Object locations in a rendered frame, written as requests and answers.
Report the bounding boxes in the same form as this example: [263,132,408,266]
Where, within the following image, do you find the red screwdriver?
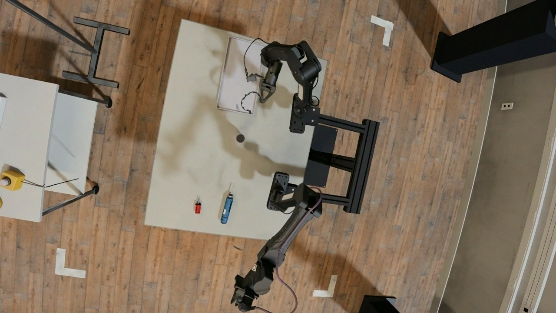
[195,197,201,214]

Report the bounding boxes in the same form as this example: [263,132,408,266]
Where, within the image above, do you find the white hollow tube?
[234,133,245,144]

